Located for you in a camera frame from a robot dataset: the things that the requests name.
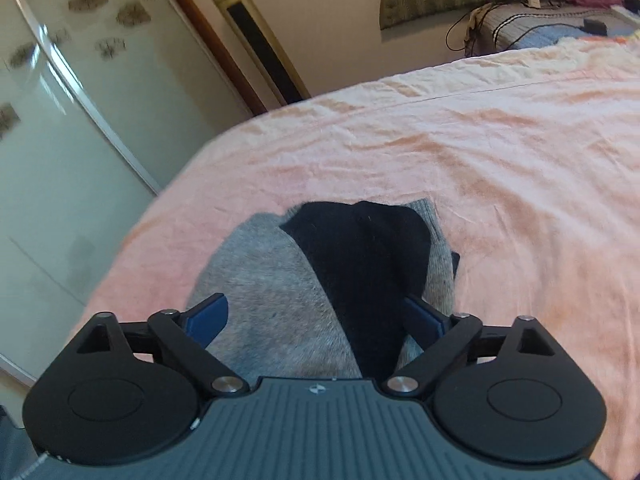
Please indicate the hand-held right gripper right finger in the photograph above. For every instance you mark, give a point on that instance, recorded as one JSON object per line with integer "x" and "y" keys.
{"x": 425, "y": 320}

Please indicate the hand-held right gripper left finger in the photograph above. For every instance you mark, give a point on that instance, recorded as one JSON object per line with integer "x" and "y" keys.
{"x": 207, "y": 316}

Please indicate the grey sock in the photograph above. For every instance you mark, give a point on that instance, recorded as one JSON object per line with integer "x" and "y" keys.
{"x": 270, "y": 305}

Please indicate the navy blue sock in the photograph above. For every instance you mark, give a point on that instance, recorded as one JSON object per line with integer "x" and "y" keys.
{"x": 365, "y": 275}

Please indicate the pink bed sheet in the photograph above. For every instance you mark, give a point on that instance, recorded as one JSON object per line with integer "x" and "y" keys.
{"x": 500, "y": 160}

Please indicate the frosted glass wardrobe door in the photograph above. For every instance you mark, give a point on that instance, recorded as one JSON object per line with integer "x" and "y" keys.
{"x": 75, "y": 135}

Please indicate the beige and black tower fan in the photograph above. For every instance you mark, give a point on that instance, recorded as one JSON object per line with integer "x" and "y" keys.
{"x": 260, "y": 40}

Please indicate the light blue cloth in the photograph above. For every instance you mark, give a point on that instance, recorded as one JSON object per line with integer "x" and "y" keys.
{"x": 555, "y": 36}

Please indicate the striped grey pillow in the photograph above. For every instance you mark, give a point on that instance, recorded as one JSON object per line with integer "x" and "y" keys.
{"x": 530, "y": 22}

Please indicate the white charger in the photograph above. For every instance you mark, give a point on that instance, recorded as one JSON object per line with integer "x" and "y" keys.
{"x": 530, "y": 1}

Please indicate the brown wooden door frame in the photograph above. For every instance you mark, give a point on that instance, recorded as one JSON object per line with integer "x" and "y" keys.
{"x": 210, "y": 40}

